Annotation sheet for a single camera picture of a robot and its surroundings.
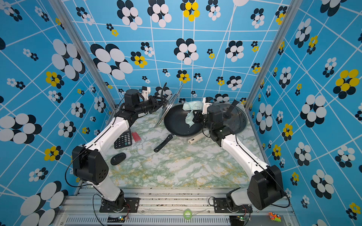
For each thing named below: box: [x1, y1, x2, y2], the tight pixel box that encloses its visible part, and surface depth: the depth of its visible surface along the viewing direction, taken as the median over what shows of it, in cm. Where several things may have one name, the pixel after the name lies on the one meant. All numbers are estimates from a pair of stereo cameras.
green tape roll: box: [183, 209, 193, 220], surface depth 72 cm
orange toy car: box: [268, 211, 282, 222], surface depth 70 cm
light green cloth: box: [182, 100, 204, 129], surface depth 77 cm
